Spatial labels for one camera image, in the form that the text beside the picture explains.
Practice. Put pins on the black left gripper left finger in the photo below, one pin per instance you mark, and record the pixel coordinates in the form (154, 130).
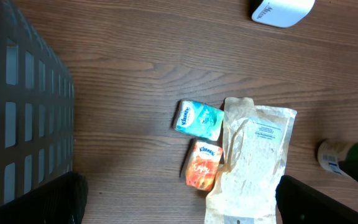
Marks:
(62, 200)

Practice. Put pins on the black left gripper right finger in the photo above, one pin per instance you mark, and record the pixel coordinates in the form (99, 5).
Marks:
(300, 203)

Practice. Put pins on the green lid jar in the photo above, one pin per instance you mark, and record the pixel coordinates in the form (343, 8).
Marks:
(338, 156)

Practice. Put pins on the beige pouch bag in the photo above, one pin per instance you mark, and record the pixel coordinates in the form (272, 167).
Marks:
(255, 143)

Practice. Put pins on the orange tissue packet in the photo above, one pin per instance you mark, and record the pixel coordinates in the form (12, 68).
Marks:
(201, 164)

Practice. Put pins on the green tissue packet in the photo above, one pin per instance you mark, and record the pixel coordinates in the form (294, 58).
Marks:
(198, 119)

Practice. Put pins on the white barcode scanner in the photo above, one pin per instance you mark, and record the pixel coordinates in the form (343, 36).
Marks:
(281, 13)

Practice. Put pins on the grey plastic basket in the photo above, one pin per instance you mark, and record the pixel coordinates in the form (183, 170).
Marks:
(36, 108)

